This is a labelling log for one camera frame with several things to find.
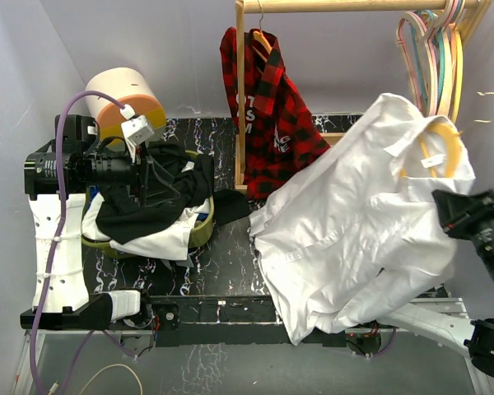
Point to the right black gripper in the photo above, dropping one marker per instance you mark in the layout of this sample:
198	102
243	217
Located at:
453	206

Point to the teal wooden hanger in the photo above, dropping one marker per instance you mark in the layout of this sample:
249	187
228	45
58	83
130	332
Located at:
433	40

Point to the yellow wooden hanger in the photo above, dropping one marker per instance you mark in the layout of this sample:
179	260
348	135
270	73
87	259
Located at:
462	26

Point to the red black plaid shirt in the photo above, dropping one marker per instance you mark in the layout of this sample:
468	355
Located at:
280	136

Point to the olive green laundry basket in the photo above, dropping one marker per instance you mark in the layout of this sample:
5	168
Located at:
201	232

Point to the natural wide wooden hanger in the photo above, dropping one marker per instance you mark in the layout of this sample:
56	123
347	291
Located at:
443	41

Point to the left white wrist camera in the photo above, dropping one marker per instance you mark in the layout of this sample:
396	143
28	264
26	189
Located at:
135	129

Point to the orange wooden hanger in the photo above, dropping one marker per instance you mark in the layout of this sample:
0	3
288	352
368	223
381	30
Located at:
258	36

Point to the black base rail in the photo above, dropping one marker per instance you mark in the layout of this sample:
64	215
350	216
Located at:
207	319

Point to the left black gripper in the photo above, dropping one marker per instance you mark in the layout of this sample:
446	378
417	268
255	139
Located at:
147	182

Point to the black garment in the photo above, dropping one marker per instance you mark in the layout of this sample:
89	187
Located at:
124	219

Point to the cream cylinder with coloured lid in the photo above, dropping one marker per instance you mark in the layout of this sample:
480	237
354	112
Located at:
129	87

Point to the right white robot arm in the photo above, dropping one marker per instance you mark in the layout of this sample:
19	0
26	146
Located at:
472	337

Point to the aluminium table frame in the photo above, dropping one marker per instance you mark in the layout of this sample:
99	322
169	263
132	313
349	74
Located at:
436	325

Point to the white button-up shirt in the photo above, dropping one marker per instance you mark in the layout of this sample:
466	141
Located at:
354	230

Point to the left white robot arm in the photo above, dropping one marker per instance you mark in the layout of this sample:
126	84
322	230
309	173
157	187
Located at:
58	178

